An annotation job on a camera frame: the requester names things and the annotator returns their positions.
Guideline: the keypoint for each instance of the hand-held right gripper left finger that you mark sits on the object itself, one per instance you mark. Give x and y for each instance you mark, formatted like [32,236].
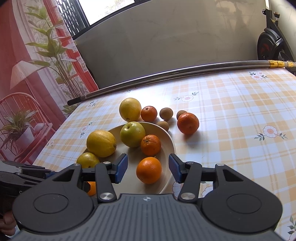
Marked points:
[122,168]

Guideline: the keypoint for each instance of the dull yellow lemon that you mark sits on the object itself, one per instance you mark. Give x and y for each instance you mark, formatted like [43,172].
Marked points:
[87,160]

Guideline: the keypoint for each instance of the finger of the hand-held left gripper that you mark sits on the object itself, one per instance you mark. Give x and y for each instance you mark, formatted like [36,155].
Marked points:
[27,166]
[39,174]

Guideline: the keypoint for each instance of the plaid floral tablecloth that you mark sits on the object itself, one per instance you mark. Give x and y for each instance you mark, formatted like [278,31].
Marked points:
[231,115]

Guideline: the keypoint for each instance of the green apple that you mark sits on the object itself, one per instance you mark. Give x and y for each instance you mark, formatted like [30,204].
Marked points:
[132,134]

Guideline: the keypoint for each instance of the cream round plate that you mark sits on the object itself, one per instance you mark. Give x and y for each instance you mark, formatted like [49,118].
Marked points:
[134,162]

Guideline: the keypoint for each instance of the orange tangerine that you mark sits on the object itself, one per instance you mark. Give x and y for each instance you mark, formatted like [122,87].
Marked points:
[92,188]
[148,113]
[150,145]
[148,170]
[188,123]

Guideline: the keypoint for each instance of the long metal pole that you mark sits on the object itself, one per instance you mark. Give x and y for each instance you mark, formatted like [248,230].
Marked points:
[185,69]

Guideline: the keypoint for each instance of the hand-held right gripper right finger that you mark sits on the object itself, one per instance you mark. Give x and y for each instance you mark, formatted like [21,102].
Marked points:
[174,168]

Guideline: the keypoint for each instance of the black exercise bike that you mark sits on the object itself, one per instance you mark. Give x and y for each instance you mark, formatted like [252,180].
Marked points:
[268,44]

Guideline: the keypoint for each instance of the black framed window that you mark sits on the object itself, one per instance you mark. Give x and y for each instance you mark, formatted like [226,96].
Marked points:
[104,9]

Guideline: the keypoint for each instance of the brown kiwi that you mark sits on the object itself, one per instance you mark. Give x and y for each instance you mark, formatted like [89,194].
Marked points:
[166,113]
[163,125]
[180,113]

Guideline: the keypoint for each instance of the person's left hand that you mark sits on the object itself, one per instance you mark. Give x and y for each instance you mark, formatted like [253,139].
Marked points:
[8,223]

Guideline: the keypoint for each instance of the printed red curtain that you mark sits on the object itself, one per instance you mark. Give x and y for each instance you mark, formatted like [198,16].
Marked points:
[23,46]

